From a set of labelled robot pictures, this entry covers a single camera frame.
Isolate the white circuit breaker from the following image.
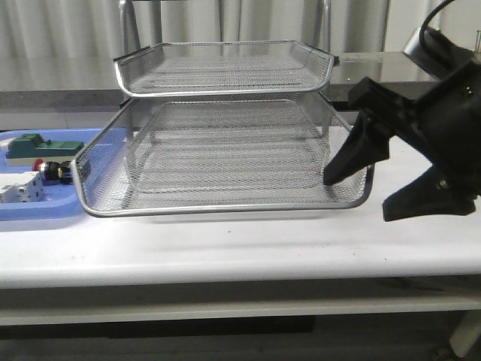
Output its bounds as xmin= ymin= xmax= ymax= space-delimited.
xmin=0 ymin=171 xmax=44 ymax=204

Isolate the blue plastic tray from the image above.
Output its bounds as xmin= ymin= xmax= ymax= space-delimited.
xmin=1 ymin=128 xmax=126 ymax=221

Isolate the white table leg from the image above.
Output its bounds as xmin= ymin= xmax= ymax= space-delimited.
xmin=449 ymin=310 xmax=481 ymax=358

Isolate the small wire rack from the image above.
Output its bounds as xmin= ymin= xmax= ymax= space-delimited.
xmin=474 ymin=30 xmax=481 ymax=54

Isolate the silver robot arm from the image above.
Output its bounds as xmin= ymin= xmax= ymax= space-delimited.
xmin=324 ymin=27 xmax=480 ymax=222

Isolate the green electrical module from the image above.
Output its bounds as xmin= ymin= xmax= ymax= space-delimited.
xmin=5 ymin=133 xmax=84 ymax=166

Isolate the silver metal rack frame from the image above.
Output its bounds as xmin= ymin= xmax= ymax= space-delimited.
xmin=118 ymin=0 xmax=341 ymax=151

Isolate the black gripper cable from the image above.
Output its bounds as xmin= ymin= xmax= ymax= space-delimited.
xmin=419 ymin=0 xmax=455 ymax=50

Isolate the grey stone counter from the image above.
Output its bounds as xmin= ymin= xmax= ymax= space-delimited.
xmin=1 ymin=52 xmax=436 ymax=111

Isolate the red push button switch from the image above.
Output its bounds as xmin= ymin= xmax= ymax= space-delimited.
xmin=32 ymin=159 xmax=74 ymax=185

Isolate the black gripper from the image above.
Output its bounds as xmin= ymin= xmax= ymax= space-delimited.
xmin=323 ymin=59 xmax=480 ymax=222

